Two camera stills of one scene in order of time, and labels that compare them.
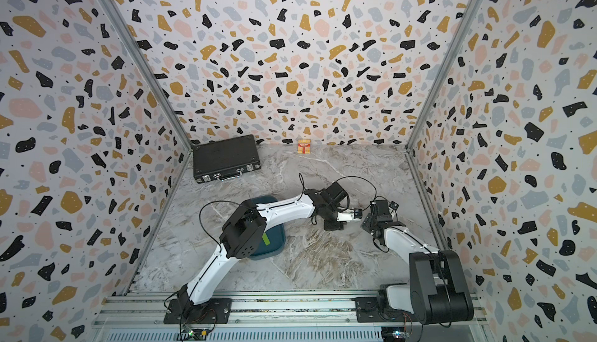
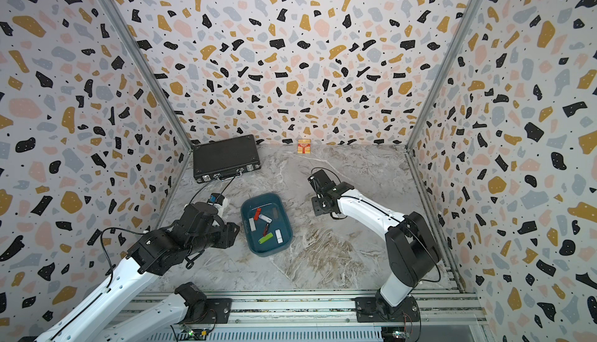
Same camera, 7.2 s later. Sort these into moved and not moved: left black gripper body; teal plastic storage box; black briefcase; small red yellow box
Moved: left black gripper body
Not moved: teal plastic storage box; black briefcase; small red yellow box
